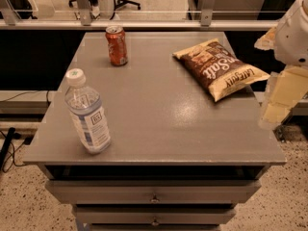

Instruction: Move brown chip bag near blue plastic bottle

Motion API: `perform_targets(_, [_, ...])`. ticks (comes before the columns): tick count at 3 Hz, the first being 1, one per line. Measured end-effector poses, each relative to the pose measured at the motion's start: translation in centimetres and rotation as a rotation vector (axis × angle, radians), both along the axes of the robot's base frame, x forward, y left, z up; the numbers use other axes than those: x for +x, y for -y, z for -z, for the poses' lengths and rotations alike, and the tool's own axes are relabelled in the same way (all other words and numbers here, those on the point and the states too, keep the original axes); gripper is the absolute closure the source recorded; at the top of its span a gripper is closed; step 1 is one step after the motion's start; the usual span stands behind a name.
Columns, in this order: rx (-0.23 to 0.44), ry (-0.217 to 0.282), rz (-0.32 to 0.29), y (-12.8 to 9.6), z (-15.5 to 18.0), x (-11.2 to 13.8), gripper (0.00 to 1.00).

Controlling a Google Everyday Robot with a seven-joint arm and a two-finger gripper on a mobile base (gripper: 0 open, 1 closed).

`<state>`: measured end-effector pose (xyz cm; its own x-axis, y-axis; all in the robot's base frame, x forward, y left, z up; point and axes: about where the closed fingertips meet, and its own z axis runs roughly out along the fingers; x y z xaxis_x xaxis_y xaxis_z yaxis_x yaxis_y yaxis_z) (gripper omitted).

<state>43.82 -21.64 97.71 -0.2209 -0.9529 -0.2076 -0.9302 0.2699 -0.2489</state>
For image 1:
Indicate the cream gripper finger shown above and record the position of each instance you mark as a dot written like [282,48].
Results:
[283,91]
[266,41]

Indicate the brown chip bag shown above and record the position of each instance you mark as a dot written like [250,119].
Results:
[217,70]

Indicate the clear water bottle blue label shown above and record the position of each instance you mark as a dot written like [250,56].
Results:
[87,113]

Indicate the orange soda can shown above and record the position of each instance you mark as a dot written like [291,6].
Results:
[115,36]

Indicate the grey cabinet with drawers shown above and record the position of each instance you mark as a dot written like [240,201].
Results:
[163,126]

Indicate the upper grey drawer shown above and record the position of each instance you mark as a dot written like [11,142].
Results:
[154,192]

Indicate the grey drawer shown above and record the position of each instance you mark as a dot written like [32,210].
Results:
[153,215]
[154,192]

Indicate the lower grey drawer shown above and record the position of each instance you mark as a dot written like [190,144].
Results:
[153,215]

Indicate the metal railing frame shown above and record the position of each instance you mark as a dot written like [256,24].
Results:
[26,15]

